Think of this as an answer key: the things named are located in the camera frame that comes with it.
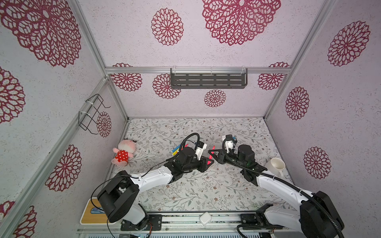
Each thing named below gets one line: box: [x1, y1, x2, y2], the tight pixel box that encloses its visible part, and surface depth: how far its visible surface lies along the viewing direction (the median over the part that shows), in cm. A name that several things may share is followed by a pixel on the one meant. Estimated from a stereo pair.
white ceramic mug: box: [264, 157, 286, 179], surface depth 89 cm
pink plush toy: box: [111, 137, 138, 167], surface depth 96 cm
